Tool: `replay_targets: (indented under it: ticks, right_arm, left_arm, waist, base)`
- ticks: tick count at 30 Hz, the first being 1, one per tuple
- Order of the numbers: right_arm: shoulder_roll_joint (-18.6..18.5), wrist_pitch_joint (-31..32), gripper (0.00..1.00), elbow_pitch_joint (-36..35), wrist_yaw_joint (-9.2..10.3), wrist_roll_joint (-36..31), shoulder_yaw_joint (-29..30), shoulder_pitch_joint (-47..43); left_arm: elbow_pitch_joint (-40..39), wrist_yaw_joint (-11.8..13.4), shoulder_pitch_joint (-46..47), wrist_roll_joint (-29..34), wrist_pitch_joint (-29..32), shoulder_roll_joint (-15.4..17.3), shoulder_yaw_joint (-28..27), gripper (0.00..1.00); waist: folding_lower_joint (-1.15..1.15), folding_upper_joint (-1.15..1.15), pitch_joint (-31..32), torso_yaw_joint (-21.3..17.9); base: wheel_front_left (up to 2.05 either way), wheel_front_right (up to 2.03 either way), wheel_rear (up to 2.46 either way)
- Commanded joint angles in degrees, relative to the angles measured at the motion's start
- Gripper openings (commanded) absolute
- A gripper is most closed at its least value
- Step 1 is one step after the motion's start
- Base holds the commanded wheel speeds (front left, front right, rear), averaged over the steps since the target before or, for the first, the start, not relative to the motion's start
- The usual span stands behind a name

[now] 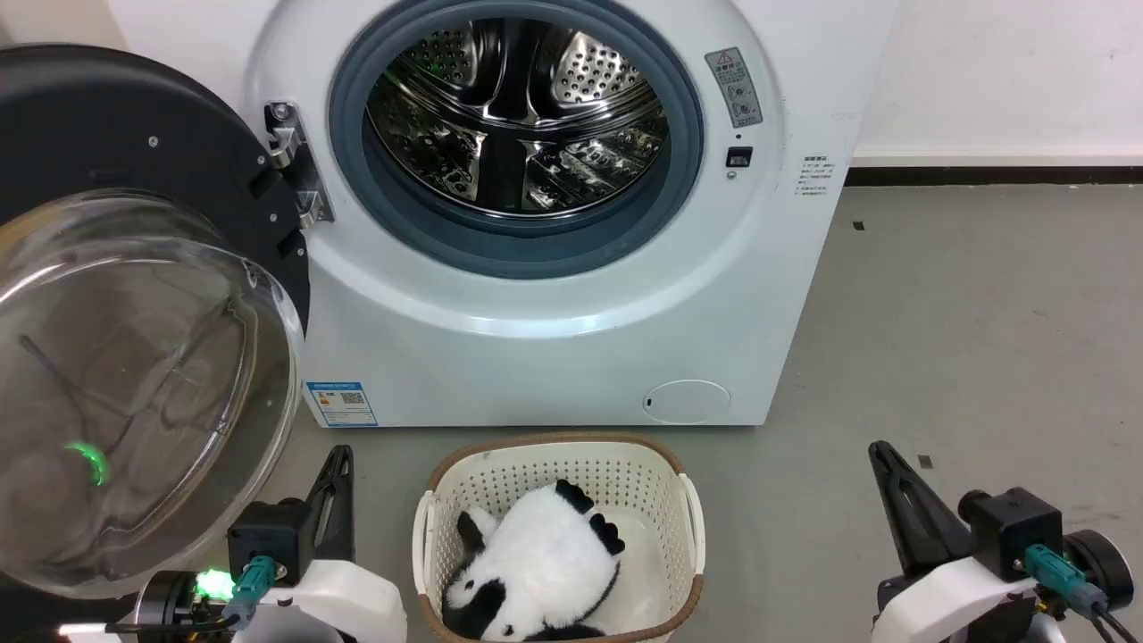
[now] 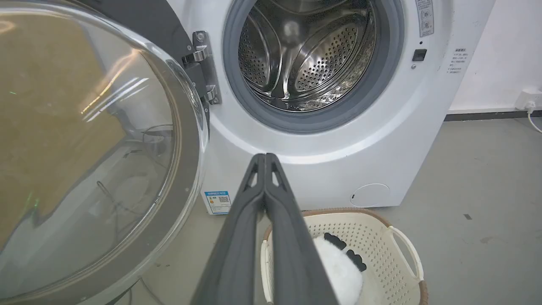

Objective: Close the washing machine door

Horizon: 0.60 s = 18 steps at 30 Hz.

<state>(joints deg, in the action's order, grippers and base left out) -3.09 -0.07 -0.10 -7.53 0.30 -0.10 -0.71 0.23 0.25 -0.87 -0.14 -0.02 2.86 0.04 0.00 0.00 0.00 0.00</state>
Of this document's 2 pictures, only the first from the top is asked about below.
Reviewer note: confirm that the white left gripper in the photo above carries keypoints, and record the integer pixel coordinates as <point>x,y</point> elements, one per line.
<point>348,598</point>

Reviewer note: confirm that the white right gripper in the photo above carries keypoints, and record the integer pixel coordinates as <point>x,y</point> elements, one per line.
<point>955,603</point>

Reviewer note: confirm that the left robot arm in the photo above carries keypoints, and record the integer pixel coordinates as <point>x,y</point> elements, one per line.
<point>165,603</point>

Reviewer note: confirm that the white front-load washing machine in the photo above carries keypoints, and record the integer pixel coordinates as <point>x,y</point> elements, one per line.
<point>536,357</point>

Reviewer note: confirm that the metal door hinge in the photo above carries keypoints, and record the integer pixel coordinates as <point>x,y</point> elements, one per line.
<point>299,165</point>

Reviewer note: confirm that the black door latch slot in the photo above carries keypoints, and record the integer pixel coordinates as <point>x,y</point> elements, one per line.
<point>738,157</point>

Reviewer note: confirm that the black round glass door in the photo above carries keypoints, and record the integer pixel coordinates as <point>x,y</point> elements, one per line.
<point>98,125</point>

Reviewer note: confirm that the blue energy label sticker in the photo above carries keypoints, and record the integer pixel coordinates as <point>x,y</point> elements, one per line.
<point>341,404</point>

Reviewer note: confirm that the black and white panda plush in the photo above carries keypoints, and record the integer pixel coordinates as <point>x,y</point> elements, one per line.
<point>545,554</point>

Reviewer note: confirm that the cream laundry basket brown rim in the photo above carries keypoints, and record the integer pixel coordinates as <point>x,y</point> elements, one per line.
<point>661,509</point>

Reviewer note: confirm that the oval drain filter cover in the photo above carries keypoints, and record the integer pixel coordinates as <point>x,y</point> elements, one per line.
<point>688,402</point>

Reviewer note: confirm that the small printed text sticker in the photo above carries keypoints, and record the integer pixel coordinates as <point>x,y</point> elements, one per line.
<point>817,176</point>

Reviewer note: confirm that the stainless steel perforated drum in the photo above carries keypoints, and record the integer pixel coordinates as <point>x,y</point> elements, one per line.
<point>509,116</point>

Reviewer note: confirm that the grey warning sticker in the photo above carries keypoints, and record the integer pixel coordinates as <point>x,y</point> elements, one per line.
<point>734,87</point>

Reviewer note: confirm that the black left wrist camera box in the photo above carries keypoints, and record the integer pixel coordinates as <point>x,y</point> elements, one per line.
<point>268,536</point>

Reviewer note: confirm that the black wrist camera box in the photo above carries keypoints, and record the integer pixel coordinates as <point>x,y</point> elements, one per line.
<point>1013,531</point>
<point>268,536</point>

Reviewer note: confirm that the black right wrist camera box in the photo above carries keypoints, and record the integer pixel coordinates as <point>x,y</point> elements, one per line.
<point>1013,531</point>

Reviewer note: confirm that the black wall baseboard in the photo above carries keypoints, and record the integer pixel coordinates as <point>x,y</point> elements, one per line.
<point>991,176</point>

